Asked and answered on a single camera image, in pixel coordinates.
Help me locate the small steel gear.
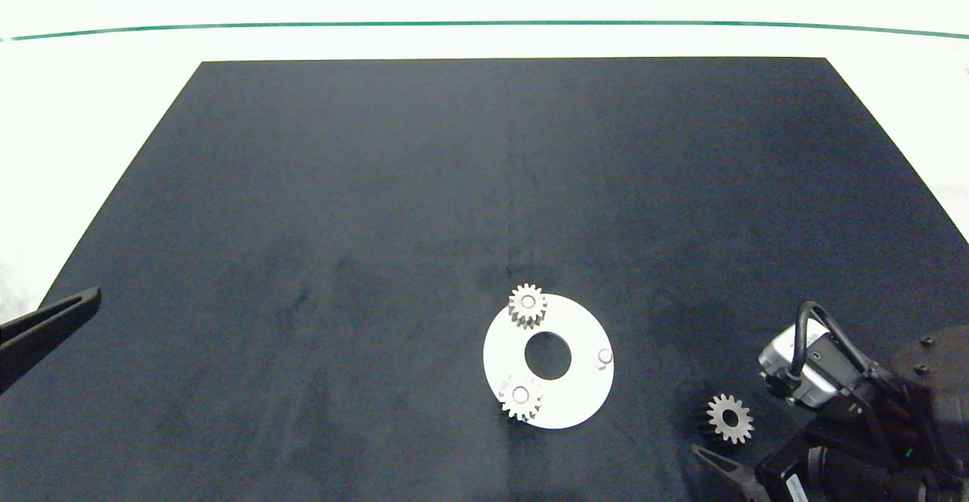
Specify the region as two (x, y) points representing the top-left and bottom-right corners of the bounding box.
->
(497, 375), (544, 422)
(700, 393), (755, 444)
(507, 283), (548, 329)

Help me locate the black cable loop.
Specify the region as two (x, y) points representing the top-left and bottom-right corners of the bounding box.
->
(787, 301), (879, 382)

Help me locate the boxy silver wrist camera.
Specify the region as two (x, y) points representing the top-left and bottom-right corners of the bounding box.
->
(759, 320), (849, 410)

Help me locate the dark mat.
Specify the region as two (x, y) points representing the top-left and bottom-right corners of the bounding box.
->
(0, 57), (969, 502)

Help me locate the round white plate with pins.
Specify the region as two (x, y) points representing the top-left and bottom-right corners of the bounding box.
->
(483, 293), (615, 430)

